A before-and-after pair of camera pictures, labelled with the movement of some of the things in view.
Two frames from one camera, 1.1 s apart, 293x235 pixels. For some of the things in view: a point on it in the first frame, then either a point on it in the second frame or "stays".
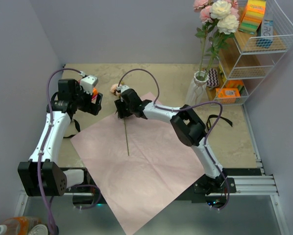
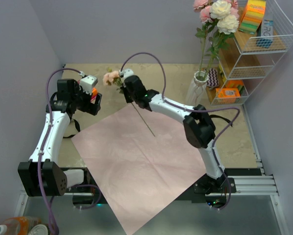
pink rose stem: [198, 5] stays
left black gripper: [93, 108] stays
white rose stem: [228, 24] stays
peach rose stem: [113, 89] → [111, 78]
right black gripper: [122, 112] → [125, 88]
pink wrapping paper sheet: [141, 166] stays
